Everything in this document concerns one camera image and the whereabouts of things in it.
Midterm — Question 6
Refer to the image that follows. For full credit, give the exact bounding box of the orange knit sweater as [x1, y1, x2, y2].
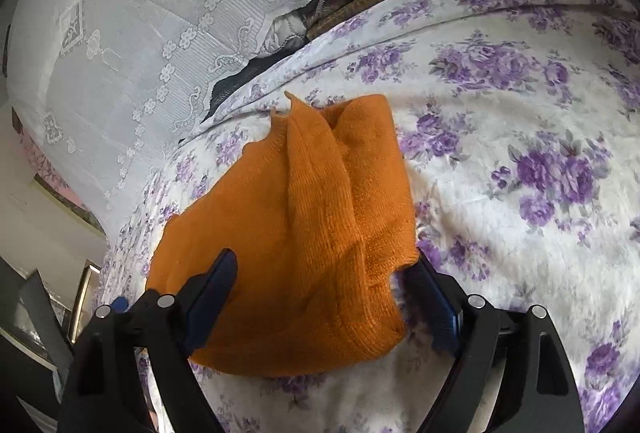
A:
[146, 94, 418, 377]

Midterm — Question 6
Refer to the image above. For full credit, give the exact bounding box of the purple floral bed sheet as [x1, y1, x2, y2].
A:
[98, 0, 639, 432]

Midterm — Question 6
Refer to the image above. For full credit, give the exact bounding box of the dark cloth beside bed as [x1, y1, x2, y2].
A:
[202, 54, 284, 121]

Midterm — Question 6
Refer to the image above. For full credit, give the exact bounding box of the white lace curtain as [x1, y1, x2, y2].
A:
[8, 0, 311, 237]

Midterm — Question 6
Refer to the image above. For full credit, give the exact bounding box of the grey white cloth bundle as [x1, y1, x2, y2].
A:
[256, 11, 307, 57]

